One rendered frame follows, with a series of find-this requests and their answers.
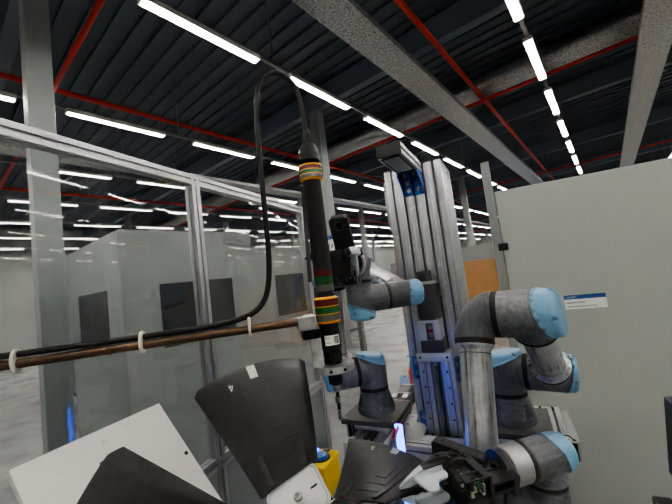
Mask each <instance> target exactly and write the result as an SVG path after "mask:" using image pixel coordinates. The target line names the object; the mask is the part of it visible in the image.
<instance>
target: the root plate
mask: <svg viewBox="0 0 672 504"><path fill-rule="evenodd" d="M315 483H317V485H316V486H315V487H314V488H312V489H311V486H313V485H314V484H315ZM296 492H300V493H301V494H302V500H301V501H300V502H295V501H294V494H295V493H296ZM330 501H331V495H330V493H329V491H328V489H327V487H326V485H325V482H324V480H323V478H322V476H321V474H320V472H319V470H318V468H317V466H316V465H315V464H314V463H311V464H310V465H308V466H307V467H305V468H304V469H302V470H301V471H300V472H298V473H297V474H295V475H294V476H293V477H291V478H290V479H288V480H287V481H286V482H284V483H283V484H281V485H280V486H279V487H277V488H276V489H274V490H273V491H272V492H270V493H269V494H268V495H267V503H268V504H328V503H329V502H330Z"/></svg>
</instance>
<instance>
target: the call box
mask: <svg viewBox="0 0 672 504"><path fill-rule="evenodd" d="M327 454H328V458H327V459H325V460H323V461H315V464H316V466H317V468H318V470H319V472H320V474H321V476H322V478H323V480H324V482H325V484H326V486H327V488H328V490H329V492H330V494H331V496H332V495H333V494H334V492H335V490H336V489H337V485H338V482H339V478H340V475H341V471H340V463H339V455H338V451H336V450H330V451H329V452H328V453H327Z"/></svg>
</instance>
